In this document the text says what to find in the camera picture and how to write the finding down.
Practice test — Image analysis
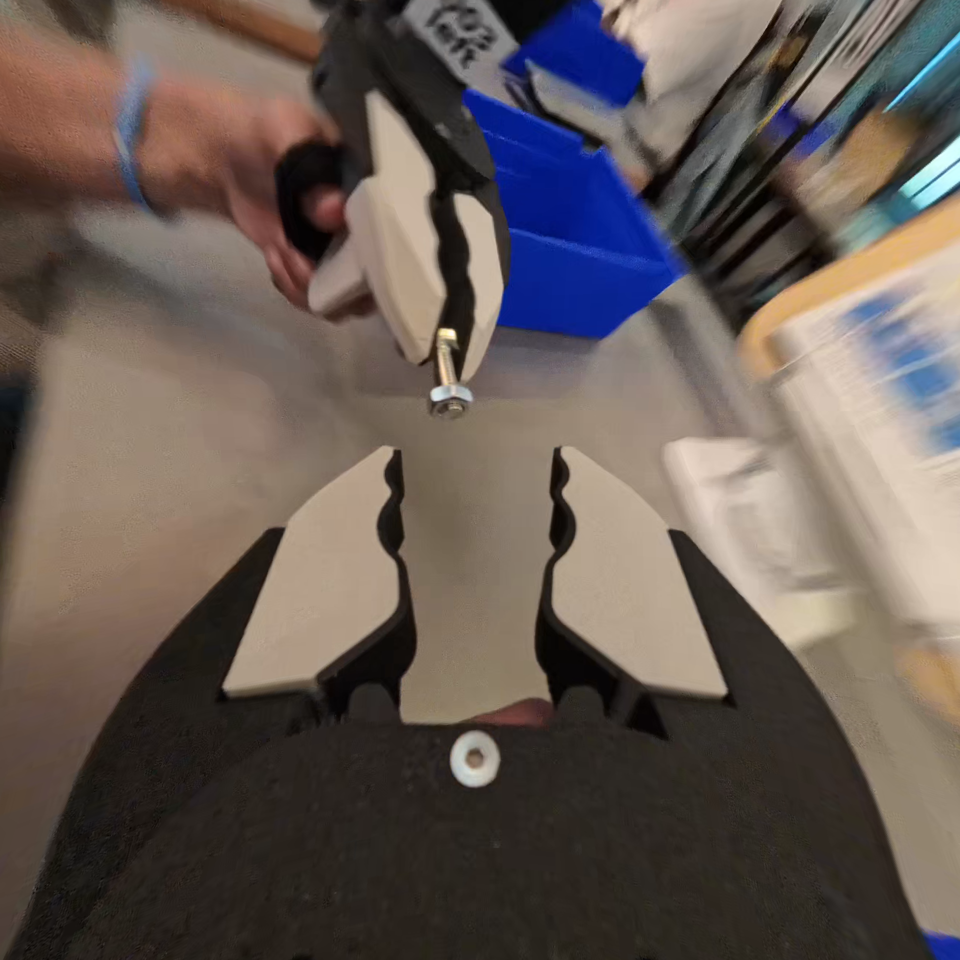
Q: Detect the person's left hand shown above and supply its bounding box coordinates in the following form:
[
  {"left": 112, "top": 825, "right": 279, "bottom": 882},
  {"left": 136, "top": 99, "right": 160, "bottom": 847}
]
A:
[{"left": 143, "top": 72, "right": 376, "bottom": 324}]

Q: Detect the blue wristband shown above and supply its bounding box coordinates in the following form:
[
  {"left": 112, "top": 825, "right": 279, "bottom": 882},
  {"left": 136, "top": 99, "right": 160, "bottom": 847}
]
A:
[{"left": 111, "top": 57, "right": 165, "bottom": 220}]

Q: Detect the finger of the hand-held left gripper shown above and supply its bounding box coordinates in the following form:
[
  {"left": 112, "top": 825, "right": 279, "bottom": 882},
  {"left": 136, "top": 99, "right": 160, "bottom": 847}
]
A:
[
  {"left": 447, "top": 188, "right": 514, "bottom": 387},
  {"left": 345, "top": 90, "right": 451, "bottom": 369}
]

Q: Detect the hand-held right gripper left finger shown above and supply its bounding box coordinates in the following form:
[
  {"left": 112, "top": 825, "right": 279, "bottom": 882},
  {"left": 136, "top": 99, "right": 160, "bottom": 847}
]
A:
[{"left": 222, "top": 444, "right": 418, "bottom": 709}]

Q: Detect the blue plastic bin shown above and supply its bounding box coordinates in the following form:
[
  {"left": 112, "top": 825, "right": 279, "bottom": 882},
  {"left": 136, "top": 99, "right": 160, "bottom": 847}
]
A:
[
  {"left": 510, "top": 0, "right": 649, "bottom": 111},
  {"left": 458, "top": 87, "right": 687, "bottom": 343}
]

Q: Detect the white document stand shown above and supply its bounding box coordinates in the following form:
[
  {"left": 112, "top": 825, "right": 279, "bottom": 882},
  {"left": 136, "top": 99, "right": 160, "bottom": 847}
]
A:
[{"left": 660, "top": 432, "right": 867, "bottom": 649}]

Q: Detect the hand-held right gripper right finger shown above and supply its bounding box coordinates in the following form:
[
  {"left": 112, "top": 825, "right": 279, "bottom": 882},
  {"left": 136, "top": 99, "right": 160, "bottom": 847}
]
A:
[{"left": 536, "top": 444, "right": 732, "bottom": 711}]

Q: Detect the grey desk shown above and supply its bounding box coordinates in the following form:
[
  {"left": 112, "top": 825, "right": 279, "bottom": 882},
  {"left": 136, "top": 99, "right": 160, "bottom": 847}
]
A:
[{"left": 0, "top": 0, "right": 960, "bottom": 960}]

